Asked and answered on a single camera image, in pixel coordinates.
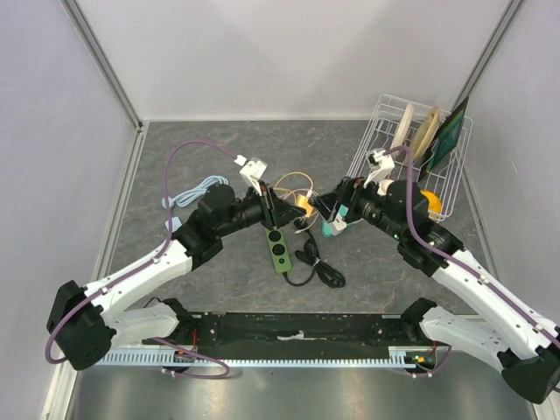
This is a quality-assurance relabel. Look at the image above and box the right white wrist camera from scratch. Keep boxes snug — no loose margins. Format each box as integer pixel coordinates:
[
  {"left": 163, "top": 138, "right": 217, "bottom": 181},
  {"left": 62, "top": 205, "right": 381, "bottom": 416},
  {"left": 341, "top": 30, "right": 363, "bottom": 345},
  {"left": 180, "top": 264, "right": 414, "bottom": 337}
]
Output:
[{"left": 364, "top": 148, "right": 395, "bottom": 186}]

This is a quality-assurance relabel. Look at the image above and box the dark green square plate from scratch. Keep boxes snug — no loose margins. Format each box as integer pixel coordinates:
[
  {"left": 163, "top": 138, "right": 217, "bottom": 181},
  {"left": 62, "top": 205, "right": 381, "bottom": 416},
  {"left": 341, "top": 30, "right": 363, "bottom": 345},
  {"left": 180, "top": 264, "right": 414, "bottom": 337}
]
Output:
[{"left": 417, "top": 96, "right": 469, "bottom": 181}]

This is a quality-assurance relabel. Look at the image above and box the beige plate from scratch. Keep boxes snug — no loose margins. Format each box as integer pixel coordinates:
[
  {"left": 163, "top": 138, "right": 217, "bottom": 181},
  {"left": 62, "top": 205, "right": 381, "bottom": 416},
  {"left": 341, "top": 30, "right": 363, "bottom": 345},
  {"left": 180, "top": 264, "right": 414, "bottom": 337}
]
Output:
[{"left": 409, "top": 106, "right": 440, "bottom": 161}]

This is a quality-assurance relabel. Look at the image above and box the teal triangular power strip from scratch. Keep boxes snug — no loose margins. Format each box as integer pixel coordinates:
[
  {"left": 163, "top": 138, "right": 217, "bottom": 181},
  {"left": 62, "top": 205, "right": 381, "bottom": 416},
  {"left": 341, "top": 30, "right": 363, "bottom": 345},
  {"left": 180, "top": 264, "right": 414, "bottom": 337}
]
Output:
[{"left": 321, "top": 205, "right": 348, "bottom": 238}]

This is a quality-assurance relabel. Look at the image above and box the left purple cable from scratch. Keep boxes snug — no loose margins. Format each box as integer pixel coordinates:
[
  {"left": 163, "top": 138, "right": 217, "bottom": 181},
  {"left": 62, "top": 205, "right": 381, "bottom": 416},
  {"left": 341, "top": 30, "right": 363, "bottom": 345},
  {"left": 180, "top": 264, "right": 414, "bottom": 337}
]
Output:
[{"left": 45, "top": 139, "right": 246, "bottom": 378}]

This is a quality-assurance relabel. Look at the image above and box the black power cord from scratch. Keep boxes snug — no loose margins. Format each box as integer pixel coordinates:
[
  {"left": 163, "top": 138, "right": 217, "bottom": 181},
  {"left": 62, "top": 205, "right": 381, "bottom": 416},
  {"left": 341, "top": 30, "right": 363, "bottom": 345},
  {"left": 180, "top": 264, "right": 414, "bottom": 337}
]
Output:
[{"left": 282, "top": 216, "right": 347, "bottom": 290}]

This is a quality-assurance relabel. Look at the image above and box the light blue cable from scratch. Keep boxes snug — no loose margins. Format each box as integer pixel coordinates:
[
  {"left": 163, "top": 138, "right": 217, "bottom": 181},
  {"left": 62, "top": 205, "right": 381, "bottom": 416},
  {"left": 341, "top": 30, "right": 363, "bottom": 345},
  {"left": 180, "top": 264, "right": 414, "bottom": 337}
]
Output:
[{"left": 160, "top": 175, "right": 231, "bottom": 210}]

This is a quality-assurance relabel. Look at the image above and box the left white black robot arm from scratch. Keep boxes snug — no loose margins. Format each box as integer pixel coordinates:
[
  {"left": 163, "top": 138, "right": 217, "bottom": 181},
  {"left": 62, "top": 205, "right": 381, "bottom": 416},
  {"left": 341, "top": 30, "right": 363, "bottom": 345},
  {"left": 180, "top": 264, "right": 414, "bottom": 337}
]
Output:
[{"left": 45, "top": 182, "right": 305, "bottom": 370}]

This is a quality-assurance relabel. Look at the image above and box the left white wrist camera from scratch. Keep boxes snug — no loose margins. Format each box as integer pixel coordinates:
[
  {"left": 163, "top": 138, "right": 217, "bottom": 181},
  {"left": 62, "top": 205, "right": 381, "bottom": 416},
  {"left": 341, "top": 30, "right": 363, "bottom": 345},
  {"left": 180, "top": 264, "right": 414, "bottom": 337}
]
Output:
[{"left": 234, "top": 154, "right": 268, "bottom": 193}]

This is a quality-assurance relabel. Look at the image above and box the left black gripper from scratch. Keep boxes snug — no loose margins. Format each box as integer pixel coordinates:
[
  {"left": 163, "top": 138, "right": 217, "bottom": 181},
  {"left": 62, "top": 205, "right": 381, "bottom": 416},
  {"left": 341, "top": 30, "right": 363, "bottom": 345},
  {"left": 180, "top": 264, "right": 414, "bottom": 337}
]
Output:
[{"left": 217, "top": 180, "right": 305, "bottom": 238}]

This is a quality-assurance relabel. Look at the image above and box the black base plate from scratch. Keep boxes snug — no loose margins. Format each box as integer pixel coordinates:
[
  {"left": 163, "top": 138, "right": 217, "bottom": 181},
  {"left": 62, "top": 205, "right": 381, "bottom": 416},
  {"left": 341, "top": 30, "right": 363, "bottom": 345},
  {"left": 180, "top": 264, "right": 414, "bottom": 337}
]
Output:
[{"left": 165, "top": 312, "right": 445, "bottom": 361}]

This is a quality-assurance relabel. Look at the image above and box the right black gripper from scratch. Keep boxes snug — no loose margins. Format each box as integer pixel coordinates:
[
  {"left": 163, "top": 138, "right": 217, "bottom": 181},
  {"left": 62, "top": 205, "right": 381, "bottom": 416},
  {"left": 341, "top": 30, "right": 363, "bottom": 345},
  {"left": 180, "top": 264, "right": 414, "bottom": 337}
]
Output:
[{"left": 308, "top": 171, "right": 406, "bottom": 242}]

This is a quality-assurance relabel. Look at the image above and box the yellow usb cable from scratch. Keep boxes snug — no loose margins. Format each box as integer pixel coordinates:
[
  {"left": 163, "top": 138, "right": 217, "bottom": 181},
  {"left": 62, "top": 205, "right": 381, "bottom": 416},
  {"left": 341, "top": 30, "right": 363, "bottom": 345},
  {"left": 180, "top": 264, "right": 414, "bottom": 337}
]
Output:
[{"left": 273, "top": 171, "right": 316, "bottom": 207}]

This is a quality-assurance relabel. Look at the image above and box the white wire dish rack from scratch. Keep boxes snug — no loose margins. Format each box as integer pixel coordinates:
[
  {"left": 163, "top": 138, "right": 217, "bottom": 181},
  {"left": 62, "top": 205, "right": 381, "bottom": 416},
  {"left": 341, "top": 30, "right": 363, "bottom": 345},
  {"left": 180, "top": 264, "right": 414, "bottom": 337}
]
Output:
[{"left": 346, "top": 94, "right": 473, "bottom": 221}]

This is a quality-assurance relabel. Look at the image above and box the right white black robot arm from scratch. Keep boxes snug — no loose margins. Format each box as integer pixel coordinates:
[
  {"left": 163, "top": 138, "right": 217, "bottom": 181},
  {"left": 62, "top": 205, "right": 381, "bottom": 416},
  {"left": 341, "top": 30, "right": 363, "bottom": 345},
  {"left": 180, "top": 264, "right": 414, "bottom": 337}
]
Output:
[{"left": 311, "top": 177, "right": 559, "bottom": 404}]

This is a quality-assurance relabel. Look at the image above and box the white square plug adapter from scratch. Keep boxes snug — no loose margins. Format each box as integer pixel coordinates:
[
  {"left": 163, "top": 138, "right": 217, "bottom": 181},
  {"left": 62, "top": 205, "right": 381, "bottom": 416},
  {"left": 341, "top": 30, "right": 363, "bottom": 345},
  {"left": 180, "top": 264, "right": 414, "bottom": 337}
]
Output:
[{"left": 328, "top": 219, "right": 347, "bottom": 236}]

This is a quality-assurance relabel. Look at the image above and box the orange bowl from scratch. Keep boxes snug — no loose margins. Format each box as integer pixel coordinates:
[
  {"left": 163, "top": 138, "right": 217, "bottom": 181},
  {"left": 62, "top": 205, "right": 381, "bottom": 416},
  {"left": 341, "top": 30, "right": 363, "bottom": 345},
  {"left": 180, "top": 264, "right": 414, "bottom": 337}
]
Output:
[{"left": 421, "top": 190, "right": 442, "bottom": 221}]

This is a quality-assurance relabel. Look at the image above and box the white plate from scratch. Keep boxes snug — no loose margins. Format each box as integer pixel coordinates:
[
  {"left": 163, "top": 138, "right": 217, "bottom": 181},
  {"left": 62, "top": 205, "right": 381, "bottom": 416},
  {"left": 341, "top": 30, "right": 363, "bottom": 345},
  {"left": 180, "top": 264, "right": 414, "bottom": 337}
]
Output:
[{"left": 390, "top": 102, "right": 414, "bottom": 150}]

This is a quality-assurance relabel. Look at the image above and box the yellow usb charger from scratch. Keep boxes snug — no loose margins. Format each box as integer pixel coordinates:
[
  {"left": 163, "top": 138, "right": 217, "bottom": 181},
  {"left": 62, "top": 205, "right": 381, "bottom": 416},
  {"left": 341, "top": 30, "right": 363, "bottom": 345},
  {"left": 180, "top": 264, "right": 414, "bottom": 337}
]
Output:
[{"left": 296, "top": 194, "right": 313, "bottom": 218}]

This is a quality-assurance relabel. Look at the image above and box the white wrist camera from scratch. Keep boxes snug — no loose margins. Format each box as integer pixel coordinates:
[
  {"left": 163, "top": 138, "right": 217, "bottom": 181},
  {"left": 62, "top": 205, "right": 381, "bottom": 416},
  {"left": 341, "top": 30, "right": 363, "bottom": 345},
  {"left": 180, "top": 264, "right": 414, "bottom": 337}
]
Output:
[
  {"left": 234, "top": 154, "right": 268, "bottom": 193},
  {"left": 364, "top": 148, "right": 395, "bottom": 186}
]

